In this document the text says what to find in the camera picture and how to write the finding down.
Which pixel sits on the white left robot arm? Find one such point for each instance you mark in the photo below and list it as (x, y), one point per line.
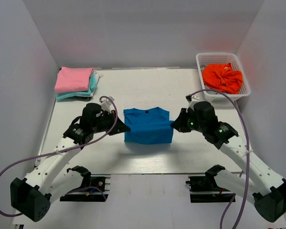
(51, 179)

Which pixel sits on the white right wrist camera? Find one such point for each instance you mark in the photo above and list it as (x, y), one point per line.
(192, 100)

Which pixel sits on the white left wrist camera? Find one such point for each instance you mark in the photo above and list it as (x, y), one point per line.
(106, 103)

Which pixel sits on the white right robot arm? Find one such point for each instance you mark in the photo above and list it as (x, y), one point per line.
(266, 189)

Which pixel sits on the grey t shirt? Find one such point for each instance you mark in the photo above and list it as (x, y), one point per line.
(212, 91)

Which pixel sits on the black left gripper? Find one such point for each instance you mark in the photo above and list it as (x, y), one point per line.
(120, 128)

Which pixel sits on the white plastic laundry basket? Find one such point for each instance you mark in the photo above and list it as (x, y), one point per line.
(206, 58)

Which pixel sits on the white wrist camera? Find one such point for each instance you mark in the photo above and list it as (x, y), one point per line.
(192, 100)
(106, 103)

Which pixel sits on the folded mint t shirt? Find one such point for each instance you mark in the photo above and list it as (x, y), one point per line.
(93, 81)

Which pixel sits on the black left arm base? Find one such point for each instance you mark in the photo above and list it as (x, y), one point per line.
(98, 191)

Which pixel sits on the orange t shirt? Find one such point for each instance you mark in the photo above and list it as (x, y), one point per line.
(223, 78)

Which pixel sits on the blue t shirt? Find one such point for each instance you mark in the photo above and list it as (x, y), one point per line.
(148, 127)

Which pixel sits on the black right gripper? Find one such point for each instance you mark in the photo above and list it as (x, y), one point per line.
(178, 124)

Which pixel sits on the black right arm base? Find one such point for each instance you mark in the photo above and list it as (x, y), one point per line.
(201, 193)

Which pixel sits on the folded pink t shirt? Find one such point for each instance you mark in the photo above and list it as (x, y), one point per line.
(73, 80)

